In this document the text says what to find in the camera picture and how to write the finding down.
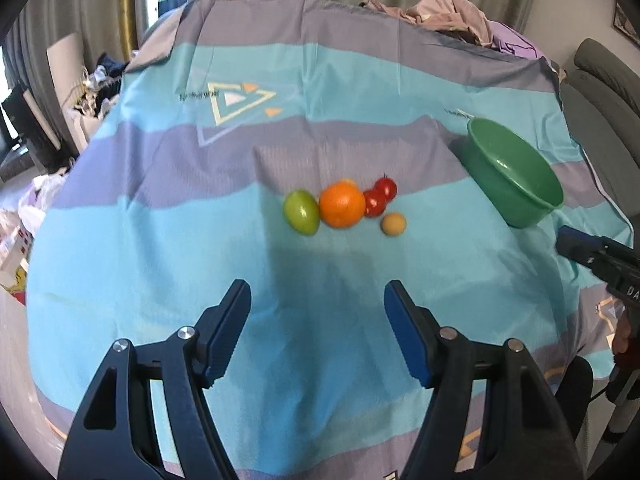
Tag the pile of pink clothes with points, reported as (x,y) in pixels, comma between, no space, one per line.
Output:
(450,12)

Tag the red tomato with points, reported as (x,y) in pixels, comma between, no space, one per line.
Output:
(374,203)
(387,187)

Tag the green mango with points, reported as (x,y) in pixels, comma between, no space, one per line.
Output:
(301,212)

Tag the white board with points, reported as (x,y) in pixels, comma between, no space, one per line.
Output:
(64,77)

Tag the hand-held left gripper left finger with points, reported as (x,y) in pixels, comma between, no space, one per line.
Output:
(231,325)

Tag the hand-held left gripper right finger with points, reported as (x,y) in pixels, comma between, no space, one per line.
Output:
(406,327)

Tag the green plastic bowl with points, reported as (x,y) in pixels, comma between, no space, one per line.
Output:
(515,180)

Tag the blue and purple striped blanket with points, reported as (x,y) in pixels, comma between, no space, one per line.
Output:
(310,110)

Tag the white plastic bag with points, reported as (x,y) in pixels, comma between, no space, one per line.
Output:
(37,200)

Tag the framed wall picture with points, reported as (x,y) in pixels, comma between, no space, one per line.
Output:
(626,19)

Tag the small tan round fruit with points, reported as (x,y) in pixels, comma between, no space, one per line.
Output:
(393,224)

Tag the person's right hand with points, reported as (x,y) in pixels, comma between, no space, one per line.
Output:
(623,335)

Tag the orange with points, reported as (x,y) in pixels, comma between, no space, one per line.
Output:
(342,206)

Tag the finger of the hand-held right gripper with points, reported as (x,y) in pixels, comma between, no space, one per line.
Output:
(587,250)

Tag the grey sofa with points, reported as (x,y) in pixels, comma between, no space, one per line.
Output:
(600,110)

